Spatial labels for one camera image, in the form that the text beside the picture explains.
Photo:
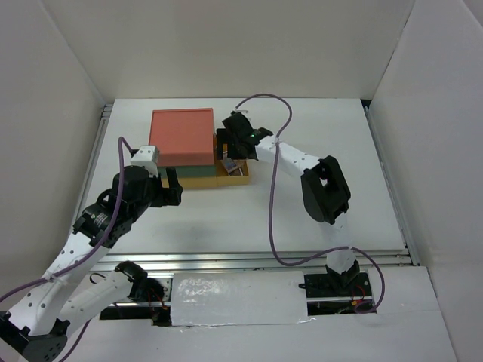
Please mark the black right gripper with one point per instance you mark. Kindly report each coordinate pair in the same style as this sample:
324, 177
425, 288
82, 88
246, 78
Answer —
223, 137

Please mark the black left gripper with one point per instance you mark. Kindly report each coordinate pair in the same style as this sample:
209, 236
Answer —
167, 196

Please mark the green drawer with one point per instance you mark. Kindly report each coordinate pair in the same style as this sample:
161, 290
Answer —
195, 171

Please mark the salmon top drawer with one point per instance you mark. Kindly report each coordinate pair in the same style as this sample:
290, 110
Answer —
215, 124

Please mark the small colourful eyeshadow palette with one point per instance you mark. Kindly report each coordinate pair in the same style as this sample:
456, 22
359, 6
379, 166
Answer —
232, 165

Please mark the yellow bottom drawer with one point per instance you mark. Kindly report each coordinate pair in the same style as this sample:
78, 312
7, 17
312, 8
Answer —
234, 179

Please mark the brown gold eyeshadow palette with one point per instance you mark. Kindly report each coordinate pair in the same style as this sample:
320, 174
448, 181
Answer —
236, 172

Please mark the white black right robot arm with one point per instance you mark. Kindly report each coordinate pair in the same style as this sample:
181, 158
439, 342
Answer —
325, 191

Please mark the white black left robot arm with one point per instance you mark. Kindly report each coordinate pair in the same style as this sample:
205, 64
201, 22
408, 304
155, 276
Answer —
39, 325

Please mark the white foil-edged cover plate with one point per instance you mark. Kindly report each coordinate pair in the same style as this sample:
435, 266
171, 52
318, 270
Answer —
238, 298

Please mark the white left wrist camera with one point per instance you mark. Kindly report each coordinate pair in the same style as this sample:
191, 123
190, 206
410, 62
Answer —
146, 157

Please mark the three-tier drawer organizer frame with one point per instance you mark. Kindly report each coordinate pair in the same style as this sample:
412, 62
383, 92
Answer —
185, 140

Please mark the aluminium left side rail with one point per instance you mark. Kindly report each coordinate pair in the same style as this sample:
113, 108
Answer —
104, 119

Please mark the aluminium rail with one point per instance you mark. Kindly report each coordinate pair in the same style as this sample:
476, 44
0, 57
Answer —
104, 119
222, 262
402, 222

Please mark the aluminium right side rail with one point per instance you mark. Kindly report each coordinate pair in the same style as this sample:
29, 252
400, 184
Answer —
402, 222

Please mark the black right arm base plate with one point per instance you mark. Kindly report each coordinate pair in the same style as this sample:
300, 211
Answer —
321, 286

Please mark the aluminium front rail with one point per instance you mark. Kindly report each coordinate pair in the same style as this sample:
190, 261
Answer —
222, 262

